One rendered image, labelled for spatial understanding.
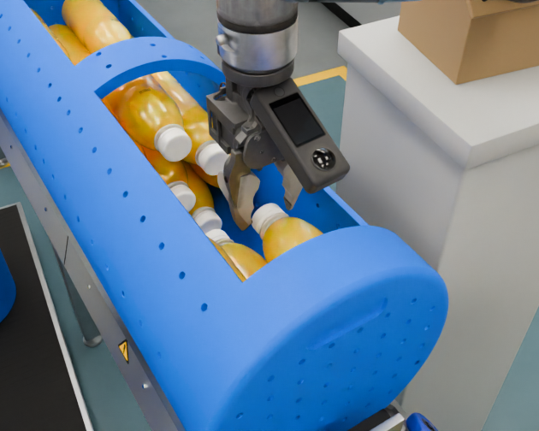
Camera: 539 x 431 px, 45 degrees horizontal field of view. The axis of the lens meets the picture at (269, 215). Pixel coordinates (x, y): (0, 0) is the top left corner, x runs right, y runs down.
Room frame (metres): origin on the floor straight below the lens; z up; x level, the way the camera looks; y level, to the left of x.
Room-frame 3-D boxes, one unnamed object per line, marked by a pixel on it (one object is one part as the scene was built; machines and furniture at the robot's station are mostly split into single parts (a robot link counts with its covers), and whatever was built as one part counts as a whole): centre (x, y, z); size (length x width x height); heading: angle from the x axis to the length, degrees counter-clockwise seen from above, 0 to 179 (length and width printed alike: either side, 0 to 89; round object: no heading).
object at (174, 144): (0.63, 0.12, 1.16); 0.04 x 0.02 x 0.04; 122
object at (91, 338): (1.16, 0.53, 0.31); 0.06 x 0.06 x 0.63; 32
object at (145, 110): (0.71, 0.17, 1.16); 0.19 x 0.07 x 0.07; 32
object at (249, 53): (0.56, 0.01, 1.33); 0.08 x 0.08 x 0.05
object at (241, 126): (0.57, 0.02, 1.25); 0.09 x 0.08 x 0.12; 32
